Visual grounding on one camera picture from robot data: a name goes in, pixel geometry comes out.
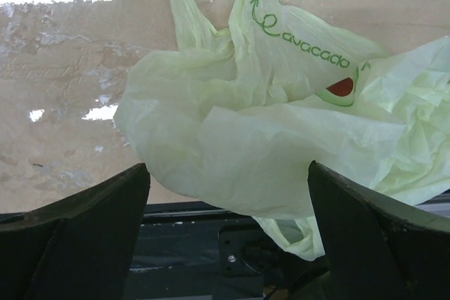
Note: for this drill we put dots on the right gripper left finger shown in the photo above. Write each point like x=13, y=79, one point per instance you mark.
x=79, y=247

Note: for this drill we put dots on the light green plastic bag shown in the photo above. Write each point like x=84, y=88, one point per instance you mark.
x=234, y=117

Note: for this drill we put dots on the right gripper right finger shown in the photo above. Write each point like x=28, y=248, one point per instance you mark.
x=378, y=247

